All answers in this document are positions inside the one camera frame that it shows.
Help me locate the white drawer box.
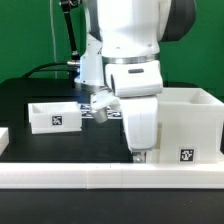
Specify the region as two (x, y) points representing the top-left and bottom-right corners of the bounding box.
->
(28, 101), (82, 134)

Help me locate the white block at left edge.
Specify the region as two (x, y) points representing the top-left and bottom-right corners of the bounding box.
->
(0, 127), (9, 155)

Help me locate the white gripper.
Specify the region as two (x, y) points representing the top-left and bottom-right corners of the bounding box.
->
(105, 60), (163, 163)

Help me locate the black cable on table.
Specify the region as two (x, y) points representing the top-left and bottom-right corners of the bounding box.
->
(21, 61), (82, 79)

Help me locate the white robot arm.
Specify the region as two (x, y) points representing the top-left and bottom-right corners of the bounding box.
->
(78, 0), (196, 163)

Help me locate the white drawer cabinet frame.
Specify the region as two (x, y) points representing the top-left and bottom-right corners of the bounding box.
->
(146, 88), (224, 164)

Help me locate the white front fence rail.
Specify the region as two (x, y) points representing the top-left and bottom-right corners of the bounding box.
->
(0, 163), (224, 189)

